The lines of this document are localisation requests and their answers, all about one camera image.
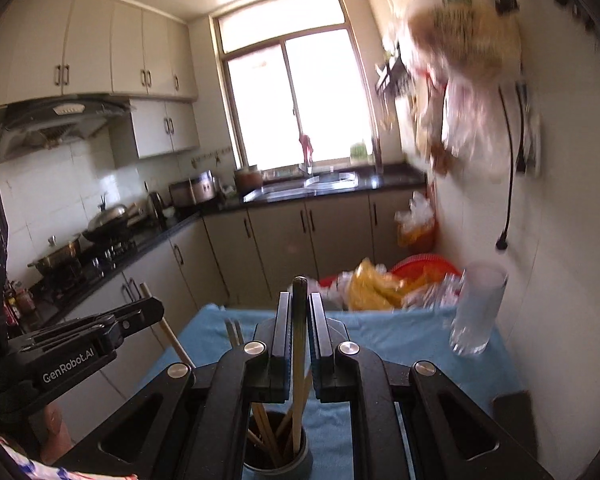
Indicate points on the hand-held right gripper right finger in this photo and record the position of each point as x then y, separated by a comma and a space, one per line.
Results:
317, 340

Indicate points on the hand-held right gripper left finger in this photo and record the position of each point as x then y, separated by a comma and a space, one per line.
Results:
282, 340

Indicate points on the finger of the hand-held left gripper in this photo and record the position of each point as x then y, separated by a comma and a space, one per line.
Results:
140, 312

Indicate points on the single wooden chopstick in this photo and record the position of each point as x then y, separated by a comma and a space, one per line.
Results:
177, 345

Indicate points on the bunch of wooden chopsticks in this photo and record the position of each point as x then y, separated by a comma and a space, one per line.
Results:
267, 430

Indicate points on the dark perforated utensil holder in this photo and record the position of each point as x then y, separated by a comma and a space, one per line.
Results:
302, 465

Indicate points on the blue tablecloth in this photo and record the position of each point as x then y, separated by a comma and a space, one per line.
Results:
380, 335

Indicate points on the gas stove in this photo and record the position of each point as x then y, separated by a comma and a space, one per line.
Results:
110, 255

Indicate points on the condiment bottle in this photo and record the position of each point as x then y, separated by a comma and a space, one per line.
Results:
25, 300

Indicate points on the yellow plastic bag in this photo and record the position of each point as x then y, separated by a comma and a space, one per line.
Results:
370, 285

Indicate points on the wok with metal lid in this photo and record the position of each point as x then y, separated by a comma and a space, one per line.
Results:
110, 217

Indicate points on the cream lower kitchen cabinets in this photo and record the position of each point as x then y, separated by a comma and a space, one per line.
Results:
280, 240

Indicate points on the cream kitchen cabinets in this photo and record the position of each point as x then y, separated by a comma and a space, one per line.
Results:
280, 240
90, 50

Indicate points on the steel cooking pot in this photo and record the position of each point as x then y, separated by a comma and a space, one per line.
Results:
55, 257

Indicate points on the steel kettle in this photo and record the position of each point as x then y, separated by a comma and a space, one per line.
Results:
155, 205

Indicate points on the person's printed clothing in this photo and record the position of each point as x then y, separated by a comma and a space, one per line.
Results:
40, 472

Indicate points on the silver rice cooker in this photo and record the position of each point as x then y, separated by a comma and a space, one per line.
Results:
192, 190

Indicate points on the orange and white plastic bag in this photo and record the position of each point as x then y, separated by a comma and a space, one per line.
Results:
417, 225

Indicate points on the kitchen sink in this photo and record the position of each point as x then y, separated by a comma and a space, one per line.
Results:
330, 182

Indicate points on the clear glass mug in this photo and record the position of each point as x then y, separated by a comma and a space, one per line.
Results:
477, 310

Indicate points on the brown clay pot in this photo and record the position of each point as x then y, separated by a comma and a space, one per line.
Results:
247, 180

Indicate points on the black kitchen countertop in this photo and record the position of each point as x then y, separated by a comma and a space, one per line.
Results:
380, 180

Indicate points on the red cloth on faucet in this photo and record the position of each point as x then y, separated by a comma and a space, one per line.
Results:
307, 147

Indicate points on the green container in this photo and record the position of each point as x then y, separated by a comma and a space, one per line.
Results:
358, 151

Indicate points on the tall metal faucet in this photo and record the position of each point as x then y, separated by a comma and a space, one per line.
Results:
377, 155

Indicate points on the range hood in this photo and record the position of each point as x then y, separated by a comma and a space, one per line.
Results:
55, 120

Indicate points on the kitchen window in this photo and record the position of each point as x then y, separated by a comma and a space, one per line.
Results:
260, 110

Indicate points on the hanging pink white plastic bag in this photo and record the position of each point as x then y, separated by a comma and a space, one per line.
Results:
475, 125

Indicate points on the cream upper kitchen cabinets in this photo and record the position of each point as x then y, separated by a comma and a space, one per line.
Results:
90, 50

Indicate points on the hanging yellowish printed plastic bag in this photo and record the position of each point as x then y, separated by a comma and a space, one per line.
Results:
465, 35

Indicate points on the black wall rack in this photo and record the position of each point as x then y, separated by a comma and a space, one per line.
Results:
392, 77

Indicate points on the white wall socket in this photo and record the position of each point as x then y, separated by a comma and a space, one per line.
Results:
530, 130

